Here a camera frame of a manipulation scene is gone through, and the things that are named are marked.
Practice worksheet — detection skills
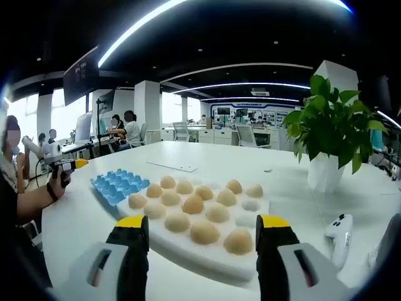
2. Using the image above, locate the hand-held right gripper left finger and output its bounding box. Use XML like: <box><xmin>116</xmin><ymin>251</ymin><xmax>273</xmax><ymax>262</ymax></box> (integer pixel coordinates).
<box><xmin>67</xmin><ymin>214</ymin><xmax>150</xmax><ymax>301</ymax></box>

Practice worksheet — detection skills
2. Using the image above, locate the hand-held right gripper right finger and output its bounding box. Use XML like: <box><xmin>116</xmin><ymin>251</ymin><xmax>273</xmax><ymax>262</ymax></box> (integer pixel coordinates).
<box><xmin>255</xmin><ymin>214</ymin><xmax>341</xmax><ymax>301</ymax></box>

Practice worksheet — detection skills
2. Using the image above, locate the blue egg tray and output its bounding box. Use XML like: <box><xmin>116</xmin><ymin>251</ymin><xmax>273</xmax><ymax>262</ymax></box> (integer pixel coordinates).
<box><xmin>90</xmin><ymin>168</ymin><xmax>151</xmax><ymax>208</ymax></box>

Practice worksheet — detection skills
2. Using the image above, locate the group of beige eggs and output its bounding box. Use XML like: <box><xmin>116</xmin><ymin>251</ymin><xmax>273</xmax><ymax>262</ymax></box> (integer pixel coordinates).
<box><xmin>127</xmin><ymin>175</ymin><xmax>264</xmax><ymax>256</ymax></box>

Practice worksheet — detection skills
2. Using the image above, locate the white foam egg holder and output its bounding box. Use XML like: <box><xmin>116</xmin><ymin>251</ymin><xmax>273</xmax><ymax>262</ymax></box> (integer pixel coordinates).
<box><xmin>93</xmin><ymin>177</ymin><xmax>272</xmax><ymax>285</ymax></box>

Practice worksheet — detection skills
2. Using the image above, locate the person's left hand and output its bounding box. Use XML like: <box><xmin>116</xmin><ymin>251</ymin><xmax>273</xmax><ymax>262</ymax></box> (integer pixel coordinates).
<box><xmin>51</xmin><ymin>171</ymin><xmax>72</xmax><ymax>199</ymax></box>

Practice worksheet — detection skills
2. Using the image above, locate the long office desk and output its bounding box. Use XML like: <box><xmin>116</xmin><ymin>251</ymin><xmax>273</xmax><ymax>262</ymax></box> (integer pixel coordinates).
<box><xmin>61</xmin><ymin>134</ymin><xmax>126</xmax><ymax>157</ymax></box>

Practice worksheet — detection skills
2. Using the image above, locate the white monitor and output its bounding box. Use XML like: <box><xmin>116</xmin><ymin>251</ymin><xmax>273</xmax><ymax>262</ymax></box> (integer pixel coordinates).
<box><xmin>75</xmin><ymin>112</ymin><xmax>94</xmax><ymax>144</ymax></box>

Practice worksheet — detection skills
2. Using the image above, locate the black monitor on pole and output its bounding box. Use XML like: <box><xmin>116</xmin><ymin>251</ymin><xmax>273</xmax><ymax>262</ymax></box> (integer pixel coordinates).
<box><xmin>96</xmin><ymin>90</ymin><xmax>115</xmax><ymax>148</ymax></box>

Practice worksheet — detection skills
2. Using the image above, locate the white handheld controller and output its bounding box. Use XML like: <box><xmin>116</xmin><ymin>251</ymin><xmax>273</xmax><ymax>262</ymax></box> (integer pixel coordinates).
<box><xmin>325</xmin><ymin>213</ymin><xmax>354</xmax><ymax>270</ymax></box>

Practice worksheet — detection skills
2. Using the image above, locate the white office chair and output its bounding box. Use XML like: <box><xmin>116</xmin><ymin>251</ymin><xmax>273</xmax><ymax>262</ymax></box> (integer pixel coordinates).
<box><xmin>172</xmin><ymin>121</ymin><xmax>192</xmax><ymax>142</ymax></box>
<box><xmin>234</xmin><ymin>124</ymin><xmax>261</xmax><ymax>148</ymax></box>
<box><xmin>137</xmin><ymin>122</ymin><xmax>148</xmax><ymax>147</ymax></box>

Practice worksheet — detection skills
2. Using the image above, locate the hanging dark display screen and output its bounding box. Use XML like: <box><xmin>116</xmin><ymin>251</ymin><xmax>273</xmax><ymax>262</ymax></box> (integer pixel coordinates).
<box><xmin>62</xmin><ymin>45</ymin><xmax>100</xmax><ymax>107</ymax></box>

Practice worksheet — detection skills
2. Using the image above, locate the person's black shirt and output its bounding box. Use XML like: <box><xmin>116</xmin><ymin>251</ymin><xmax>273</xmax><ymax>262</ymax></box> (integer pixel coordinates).
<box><xmin>0</xmin><ymin>171</ymin><xmax>53</xmax><ymax>292</ymax></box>

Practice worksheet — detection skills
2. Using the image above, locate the white table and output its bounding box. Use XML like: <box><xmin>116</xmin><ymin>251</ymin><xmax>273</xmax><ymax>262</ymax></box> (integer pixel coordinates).
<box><xmin>40</xmin><ymin>140</ymin><xmax>401</xmax><ymax>301</ymax></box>

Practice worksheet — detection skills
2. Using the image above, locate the grey blurred object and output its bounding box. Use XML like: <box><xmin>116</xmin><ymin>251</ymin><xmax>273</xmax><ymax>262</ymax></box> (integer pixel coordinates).
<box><xmin>369</xmin><ymin>213</ymin><xmax>401</xmax><ymax>273</ymax></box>

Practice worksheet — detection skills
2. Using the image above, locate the white office desk row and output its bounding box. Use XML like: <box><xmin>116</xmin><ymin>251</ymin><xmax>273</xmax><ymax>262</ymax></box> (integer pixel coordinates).
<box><xmin>161</xmin><ymin>125</ymin><xmax>292</xmax><ymax>150</ymax></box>

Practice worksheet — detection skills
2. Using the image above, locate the potted green plant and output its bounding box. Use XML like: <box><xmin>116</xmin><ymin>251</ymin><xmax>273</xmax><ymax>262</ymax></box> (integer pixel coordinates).
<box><xmin>283</xmin><ymin>74</ymin><xmax>389</xmax><ymax>194</ymax></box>

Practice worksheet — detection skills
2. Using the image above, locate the long ceiling light strip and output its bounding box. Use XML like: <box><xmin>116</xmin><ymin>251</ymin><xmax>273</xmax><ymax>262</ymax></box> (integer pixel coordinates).
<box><xmin>97</xmin><ymin>0</ymin><xmax>189</xmax><ymax>68</ymax></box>

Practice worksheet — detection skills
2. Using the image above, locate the curved ceiling light strip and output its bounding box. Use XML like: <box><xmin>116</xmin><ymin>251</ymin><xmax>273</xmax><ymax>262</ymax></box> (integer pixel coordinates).
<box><xmin>200</xmin><ymin>95</ymin><xmax>301</xmax><ymax>103</ymax></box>
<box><xmin>170</xmin><ymin>82</ymin><xmax>311</xmax><ymax>95</ymax></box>

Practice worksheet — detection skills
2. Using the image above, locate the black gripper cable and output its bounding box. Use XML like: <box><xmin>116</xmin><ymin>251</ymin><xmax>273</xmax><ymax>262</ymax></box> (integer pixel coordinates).
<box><xmin>33</xmin><ymin>156</ymin><xmax>48</xmax><ymax>189</ymax></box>

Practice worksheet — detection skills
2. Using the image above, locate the black wrist strap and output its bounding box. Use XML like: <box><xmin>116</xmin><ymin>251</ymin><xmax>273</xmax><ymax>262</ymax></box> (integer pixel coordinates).
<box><xmin>46</xmin><ymin>182</ymin><xmax>60</xmax><ymax>203</ymax></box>

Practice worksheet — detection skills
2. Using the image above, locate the blue wall display board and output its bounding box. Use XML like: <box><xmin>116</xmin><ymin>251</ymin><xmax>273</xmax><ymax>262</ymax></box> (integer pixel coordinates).
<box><xmin>211</xmin><ymin>100</ymin><xmax>305</xmax><ymax>127</ymax></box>

